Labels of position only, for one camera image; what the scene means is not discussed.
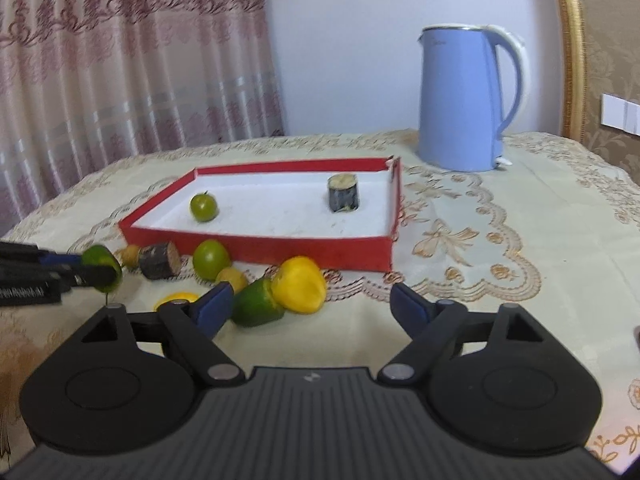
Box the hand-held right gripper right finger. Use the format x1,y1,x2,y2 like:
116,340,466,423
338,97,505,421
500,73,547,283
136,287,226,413
377,282,556,387

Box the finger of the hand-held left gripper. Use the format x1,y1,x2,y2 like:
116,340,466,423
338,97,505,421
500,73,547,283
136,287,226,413
47,265,120,294
0,241,84,267

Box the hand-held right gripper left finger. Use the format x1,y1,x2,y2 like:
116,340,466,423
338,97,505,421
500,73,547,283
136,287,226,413
65,281,247,387

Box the green cucumber piece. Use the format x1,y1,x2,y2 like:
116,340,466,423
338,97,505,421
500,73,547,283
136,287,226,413
231,278,286,327
81,246,122,293

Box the yellow pepper piece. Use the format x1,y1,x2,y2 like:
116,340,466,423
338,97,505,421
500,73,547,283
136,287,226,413
270,256,328,316
153,292,201,312

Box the green lime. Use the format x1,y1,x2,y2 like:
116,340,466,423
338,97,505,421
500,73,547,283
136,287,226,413
193,239,231,281
189,191,219,223

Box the dark sugarcane piece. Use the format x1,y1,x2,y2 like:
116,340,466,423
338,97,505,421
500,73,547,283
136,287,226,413
138,241,183,281
327,173,361,214

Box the red shallow cardboard box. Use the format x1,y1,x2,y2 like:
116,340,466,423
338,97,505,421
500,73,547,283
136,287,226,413
118,156,403,273

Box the pink patterned curtain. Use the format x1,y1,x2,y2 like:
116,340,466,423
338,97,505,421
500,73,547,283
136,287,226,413
0,0,286,233

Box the blue electric kettle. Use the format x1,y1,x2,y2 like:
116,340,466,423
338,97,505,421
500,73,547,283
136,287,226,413
416,24,531,173

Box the gold-framed padded panel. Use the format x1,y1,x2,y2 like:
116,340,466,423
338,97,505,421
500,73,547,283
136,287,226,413
550,0,640,186

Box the white wall switch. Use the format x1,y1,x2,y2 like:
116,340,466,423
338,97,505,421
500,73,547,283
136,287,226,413
601,93,640,137

